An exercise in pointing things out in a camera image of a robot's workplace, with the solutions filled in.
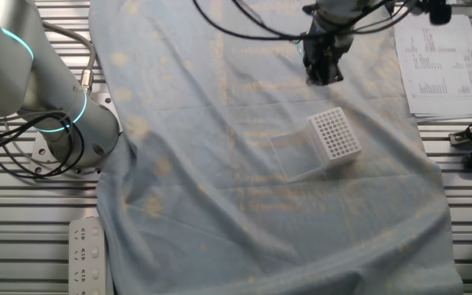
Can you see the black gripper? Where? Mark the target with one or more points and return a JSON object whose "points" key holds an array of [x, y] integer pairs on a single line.
{"points": [[326, 49]]}

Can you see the blue pipette tip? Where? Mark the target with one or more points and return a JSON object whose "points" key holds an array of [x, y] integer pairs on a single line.
{"points": [[300, 48]]}

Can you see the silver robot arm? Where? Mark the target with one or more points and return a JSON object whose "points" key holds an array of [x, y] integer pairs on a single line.
{"points": [[14, 61]]}

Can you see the white pipette tip holder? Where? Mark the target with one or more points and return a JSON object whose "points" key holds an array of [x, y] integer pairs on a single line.
{"points": [[334, 135]]}

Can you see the clear plastic box lid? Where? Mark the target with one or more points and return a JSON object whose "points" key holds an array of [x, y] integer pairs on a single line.
{"points": [[293, 157]]}

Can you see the printed paper sheets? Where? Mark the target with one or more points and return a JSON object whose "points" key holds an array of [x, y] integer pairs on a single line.
{"points": [[437, 82]]}

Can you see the light blue stained cloth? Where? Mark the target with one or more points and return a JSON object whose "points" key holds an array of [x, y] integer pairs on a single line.
{"points": [[219, 205]]}

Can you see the white power strip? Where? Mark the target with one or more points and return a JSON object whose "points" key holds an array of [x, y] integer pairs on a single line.
{"points": [[87, 254]]}

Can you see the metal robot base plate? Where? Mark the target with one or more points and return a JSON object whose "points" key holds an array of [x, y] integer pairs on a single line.
{"points": [[39, 153]]}

